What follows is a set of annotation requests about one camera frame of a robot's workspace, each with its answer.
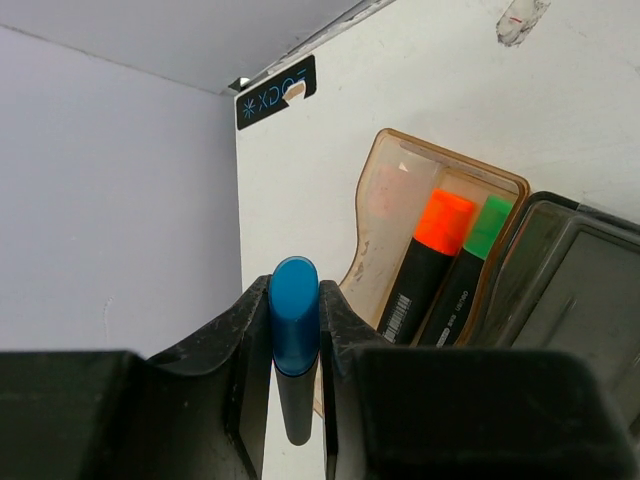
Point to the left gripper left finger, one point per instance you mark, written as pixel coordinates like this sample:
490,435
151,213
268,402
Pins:
196,410

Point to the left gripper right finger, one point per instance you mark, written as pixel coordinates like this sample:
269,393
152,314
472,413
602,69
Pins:
397,412

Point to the green cap highlighter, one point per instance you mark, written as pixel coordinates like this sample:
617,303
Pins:
453,306

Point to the blue cap highlighter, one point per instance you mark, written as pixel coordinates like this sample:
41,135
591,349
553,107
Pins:
293,296

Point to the orange cap highlighter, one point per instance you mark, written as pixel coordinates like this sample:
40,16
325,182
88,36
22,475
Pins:
435,242

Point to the amber plastic tray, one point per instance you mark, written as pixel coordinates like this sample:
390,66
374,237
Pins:
418,208

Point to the smoky grey plastic tray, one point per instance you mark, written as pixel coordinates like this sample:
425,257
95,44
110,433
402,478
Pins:
567,278

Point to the left black logo sticker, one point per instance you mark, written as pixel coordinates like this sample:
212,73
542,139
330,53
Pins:
296,82

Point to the white tape scrap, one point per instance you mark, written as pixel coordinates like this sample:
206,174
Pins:
518,20

